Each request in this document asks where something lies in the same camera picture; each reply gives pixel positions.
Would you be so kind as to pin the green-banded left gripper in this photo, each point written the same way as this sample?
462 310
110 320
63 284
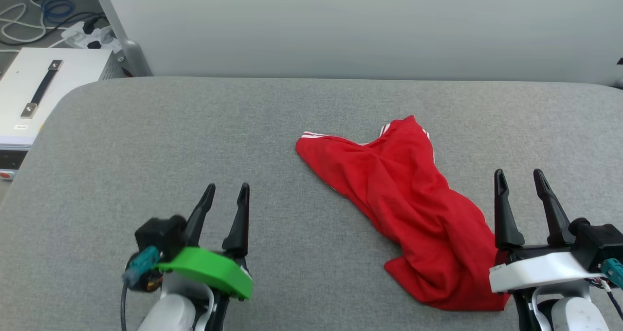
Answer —
209 270

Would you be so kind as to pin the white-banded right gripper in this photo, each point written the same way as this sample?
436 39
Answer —
535 270

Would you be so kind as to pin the red basketball jersey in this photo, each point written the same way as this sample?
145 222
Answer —
413 209

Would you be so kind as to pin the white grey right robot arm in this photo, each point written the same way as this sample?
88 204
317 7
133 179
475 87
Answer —
569 314

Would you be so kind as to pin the white metal equipment box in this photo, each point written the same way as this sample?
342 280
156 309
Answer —
73 68

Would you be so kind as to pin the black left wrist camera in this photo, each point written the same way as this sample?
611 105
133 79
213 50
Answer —
160 236

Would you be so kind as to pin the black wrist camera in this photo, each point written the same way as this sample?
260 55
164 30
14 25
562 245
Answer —
160 236
598 243

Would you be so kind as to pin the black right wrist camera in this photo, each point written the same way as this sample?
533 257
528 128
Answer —
598 243

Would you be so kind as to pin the grey metal post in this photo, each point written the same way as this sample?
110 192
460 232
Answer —
124 39

